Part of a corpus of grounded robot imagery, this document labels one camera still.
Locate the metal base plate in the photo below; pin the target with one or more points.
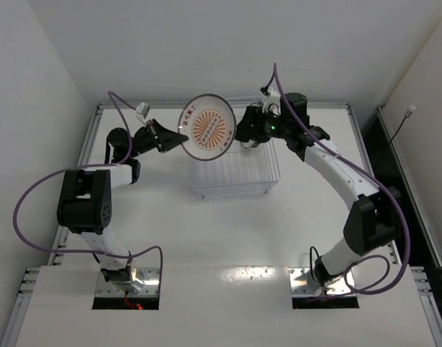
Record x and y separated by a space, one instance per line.
303 286
140 282

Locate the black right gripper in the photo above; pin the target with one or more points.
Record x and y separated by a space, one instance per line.
250 124

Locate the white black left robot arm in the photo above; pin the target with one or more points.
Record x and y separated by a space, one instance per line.
85 202

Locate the white wire dish rack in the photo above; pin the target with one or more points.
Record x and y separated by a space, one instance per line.
241 172

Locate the orange sunburst pattern plate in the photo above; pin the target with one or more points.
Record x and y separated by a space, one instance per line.
209 122

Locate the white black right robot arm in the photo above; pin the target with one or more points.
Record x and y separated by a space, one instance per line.
375 217

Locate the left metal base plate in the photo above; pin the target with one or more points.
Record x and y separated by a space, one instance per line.
140 282

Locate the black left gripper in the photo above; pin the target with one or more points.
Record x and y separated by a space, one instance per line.
158 134

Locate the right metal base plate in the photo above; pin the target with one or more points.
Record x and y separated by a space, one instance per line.
303 286

